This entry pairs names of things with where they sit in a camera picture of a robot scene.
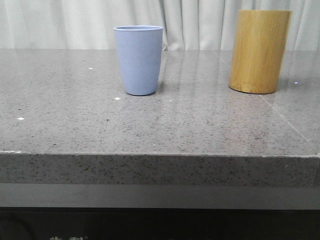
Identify blue plastic cup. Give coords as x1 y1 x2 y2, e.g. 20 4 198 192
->
113 25 164 96

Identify bamboo wooden cup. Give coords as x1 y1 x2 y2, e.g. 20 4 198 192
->
228 9 292 94

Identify grey pleated curtain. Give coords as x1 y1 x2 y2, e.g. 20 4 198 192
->
0 0 320 51

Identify dark cabinet under counter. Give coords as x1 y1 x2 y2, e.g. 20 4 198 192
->
0 183 320 240

